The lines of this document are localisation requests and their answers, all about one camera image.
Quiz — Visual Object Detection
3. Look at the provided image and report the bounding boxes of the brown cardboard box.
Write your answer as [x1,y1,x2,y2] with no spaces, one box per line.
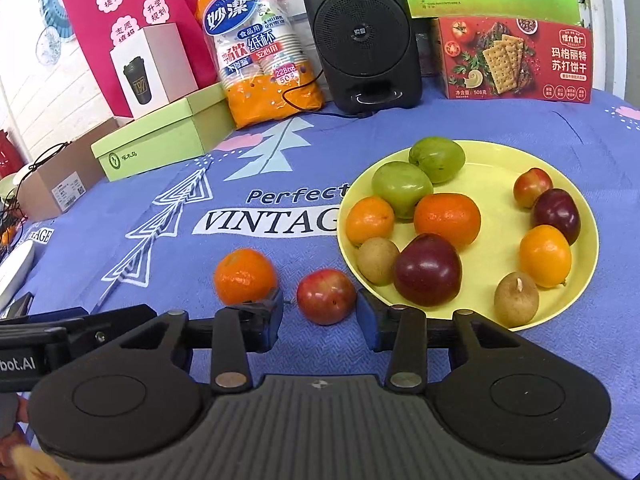
[17,116,121,221]

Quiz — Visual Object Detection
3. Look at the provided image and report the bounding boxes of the yellowish orange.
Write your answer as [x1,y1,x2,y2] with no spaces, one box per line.
[518,224,573,289]

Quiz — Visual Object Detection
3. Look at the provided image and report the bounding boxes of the black speaker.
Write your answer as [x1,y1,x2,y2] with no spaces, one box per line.
[298,0,423,115]

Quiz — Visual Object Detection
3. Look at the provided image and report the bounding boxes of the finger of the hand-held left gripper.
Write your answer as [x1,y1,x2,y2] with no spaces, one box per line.
[0,306,103,332]
[47,304,163,361]

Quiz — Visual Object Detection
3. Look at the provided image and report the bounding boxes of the pink paper bag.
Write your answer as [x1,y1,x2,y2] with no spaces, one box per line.
[58,0,218,118]

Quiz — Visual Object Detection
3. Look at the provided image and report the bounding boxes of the blue paper fan decoration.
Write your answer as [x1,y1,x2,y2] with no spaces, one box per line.
[39,0,76,41]

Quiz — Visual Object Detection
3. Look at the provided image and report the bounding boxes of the white cup box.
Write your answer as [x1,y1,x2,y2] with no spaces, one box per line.
[109,22,199,120]

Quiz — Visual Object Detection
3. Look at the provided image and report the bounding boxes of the green shoe box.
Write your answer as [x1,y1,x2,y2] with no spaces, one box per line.
[91,82,240,182]

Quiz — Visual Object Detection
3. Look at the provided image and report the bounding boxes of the small brown pear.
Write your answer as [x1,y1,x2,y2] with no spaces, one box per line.
[494,271,540,327]

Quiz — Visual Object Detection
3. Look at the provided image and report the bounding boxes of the dark red plum front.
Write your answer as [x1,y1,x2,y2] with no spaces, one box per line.
[393,233,463,308]

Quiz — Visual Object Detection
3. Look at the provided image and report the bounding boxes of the blue printed tablecloth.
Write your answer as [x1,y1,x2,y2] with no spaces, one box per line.
[0,82,640,480]

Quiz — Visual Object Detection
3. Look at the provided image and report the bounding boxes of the green apple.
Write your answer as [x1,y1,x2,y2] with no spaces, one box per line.
[371,161,434,220]
[408,137,466,184]

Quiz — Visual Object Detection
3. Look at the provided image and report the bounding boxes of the small red apple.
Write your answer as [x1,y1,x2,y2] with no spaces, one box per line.
[513,167,554,210]
[296,268,358,326]

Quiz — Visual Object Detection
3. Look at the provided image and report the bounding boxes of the dark red plum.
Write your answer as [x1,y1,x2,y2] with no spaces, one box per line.
[393,233,463,308]
[531,188,582,246]

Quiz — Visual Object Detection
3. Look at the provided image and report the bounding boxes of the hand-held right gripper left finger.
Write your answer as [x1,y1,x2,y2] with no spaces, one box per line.
[107,289,284,395]

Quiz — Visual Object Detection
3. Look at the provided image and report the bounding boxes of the black smartphone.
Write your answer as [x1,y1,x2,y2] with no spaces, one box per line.
[0,291,35,319]

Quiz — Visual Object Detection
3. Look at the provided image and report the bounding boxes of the pale green bowl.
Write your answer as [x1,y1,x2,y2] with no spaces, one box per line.
[0,165,38,206]

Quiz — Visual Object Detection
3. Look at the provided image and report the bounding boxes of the thin black cable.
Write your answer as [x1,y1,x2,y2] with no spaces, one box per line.
[0,142,71,261]

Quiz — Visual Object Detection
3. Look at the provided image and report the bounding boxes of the black speaker cable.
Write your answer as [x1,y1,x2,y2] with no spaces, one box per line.
[282,72,373,121]

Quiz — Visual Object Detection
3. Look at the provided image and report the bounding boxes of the orange paper cup package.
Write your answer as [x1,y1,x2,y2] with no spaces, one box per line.
[196,0,326,130]

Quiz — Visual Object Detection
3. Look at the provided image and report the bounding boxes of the kiwi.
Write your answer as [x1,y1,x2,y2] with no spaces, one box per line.
[356,237,401,287]

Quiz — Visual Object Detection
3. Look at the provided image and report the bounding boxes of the yellow plastic plate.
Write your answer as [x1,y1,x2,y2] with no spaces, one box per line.
[336,140,600,332]

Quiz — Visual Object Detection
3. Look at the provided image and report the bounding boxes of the red bag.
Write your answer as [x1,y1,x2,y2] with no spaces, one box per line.
[0,129,26,176]

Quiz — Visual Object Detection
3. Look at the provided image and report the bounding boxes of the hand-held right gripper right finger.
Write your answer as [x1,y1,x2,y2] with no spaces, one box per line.
[356,289,538,393]

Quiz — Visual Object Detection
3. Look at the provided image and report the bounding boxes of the small round paper decoration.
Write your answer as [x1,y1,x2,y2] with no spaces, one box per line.
[35,27,63,66]

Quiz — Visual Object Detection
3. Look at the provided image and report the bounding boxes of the red cracker box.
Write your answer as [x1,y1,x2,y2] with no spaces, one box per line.
[432,16,594,104]

